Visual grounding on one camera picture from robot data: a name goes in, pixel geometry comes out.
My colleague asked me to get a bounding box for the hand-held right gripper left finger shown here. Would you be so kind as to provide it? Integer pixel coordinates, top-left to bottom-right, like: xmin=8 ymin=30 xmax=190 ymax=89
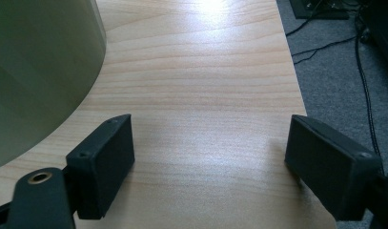
xmin=66 ymin=114 xmax=136 ymax=221

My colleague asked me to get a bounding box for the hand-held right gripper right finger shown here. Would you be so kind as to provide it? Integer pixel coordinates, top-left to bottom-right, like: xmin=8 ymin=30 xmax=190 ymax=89
xmin=283 ymin=114 xmax=384 ymax=222

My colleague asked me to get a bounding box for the green plastic trash bin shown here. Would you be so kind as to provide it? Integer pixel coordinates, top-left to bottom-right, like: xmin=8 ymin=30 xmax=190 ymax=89
xmin=0 ymin=0 xmax=108 ymax=172

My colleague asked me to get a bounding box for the dark equipment base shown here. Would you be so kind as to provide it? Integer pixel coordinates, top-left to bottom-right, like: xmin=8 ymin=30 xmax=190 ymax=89
xmin=359 ymin=0 xmax=388 ymax=74

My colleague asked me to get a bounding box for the black metal stand base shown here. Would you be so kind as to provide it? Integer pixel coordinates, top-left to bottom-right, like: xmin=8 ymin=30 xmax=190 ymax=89
xmin=288 ymin=0 xmax=351 ymax=21

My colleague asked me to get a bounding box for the long braided black cable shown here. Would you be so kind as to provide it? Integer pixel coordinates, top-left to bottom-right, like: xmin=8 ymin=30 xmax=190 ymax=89
xmin=353 ymin=6 xmax=386 ymax=176

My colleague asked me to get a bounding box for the forked black floor cable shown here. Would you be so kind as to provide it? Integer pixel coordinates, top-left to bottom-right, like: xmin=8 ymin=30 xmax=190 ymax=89
xmin=291 ymin=35 xmax=357 ymax=66

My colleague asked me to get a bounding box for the thin black floor cable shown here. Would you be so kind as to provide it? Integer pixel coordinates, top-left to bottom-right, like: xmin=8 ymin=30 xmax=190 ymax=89
xmin=285 ymin=0 xmax=324 ymax=37

